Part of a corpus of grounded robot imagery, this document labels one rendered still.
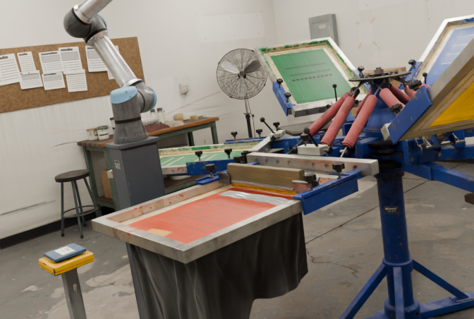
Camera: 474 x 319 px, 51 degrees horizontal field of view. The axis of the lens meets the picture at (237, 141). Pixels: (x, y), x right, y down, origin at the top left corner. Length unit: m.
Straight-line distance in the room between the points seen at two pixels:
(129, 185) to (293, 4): 5.45
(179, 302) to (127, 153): 0.72
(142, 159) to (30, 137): 3.38
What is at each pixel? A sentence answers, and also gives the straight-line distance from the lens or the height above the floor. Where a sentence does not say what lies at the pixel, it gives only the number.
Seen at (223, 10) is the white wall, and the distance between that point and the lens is 6.89.
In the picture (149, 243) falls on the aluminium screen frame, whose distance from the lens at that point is 1.55.
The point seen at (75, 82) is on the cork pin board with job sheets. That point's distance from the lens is 5.65.
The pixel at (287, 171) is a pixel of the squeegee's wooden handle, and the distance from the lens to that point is 1.84.
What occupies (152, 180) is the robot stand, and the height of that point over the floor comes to 1.02.
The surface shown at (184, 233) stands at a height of 0.95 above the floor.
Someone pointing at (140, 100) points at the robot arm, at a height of 1.37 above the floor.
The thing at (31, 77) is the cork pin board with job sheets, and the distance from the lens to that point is 5.49.
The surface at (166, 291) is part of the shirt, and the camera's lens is 1.78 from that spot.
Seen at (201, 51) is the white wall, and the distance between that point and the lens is 6.56.
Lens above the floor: 1.47
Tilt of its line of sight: 9 degrees down
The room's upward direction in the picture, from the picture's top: 8 degrees counter-clockwise
